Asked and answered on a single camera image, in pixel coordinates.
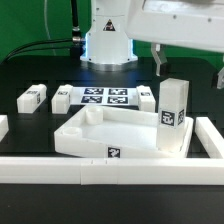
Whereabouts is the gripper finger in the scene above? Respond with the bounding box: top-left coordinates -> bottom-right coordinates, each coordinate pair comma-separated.
217,67 -> 224,89

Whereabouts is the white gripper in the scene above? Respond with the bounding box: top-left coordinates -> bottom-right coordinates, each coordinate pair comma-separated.
125,0 -> 224,76

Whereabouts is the white desk top tray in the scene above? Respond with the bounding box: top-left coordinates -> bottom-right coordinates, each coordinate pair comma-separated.
54,106 -> 193,159

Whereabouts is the white right fence bar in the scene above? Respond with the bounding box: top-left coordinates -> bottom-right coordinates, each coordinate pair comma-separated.
195,117 -> 224,159

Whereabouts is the white fence bar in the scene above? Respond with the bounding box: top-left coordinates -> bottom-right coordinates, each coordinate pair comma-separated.
0,157 -> 224,185
195,117 -> 224,159
0,115 -> 9,141

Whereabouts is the fiducial marker sheet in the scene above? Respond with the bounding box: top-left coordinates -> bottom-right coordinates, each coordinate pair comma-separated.
71,87 -> 138,106

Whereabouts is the white left fence bar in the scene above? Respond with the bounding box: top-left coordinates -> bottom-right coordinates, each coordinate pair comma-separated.
0,115 -> 9,141

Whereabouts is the white front fence bar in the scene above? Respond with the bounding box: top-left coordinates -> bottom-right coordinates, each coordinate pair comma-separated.
0,157 -> 224,185

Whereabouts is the black cable connector post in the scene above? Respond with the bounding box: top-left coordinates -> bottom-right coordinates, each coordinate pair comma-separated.
70,0 -> 83,59

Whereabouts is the black cable bundle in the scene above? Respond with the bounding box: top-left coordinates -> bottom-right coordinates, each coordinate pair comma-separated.
2,37 -> 84,64

